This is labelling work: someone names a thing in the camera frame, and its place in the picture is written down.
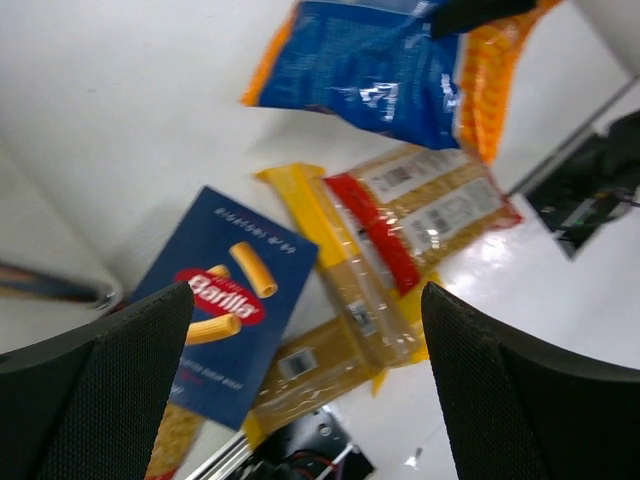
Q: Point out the blue orange pasta bag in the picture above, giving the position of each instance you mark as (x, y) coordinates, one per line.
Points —
(375, 65)

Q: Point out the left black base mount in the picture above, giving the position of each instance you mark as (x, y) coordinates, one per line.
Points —
(315, 446)

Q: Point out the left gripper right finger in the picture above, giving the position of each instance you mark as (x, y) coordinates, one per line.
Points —
(517, 407)

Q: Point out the yellow spaghetti pack upright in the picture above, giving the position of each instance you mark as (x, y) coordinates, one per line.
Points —
(383, 326)

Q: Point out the blue Barilla pasta box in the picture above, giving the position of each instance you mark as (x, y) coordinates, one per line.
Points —
(246, 274)

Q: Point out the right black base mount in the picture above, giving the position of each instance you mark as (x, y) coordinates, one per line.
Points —
(594, 184)

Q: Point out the yellow spaghetti pack lower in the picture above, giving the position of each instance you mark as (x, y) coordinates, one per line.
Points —
(308, 372)

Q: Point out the red macaroni bag with labels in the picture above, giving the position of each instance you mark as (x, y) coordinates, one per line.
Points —
(419, 206)

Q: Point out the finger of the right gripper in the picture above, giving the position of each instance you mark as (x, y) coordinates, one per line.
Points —
(459, 16)

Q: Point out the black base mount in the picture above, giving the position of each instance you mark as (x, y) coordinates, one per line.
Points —
(315, 446)
(594, 184)

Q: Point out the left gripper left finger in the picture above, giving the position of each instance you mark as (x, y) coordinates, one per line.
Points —
(87, 404)

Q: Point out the red pasta bag left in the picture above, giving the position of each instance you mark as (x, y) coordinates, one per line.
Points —
(177, 432)

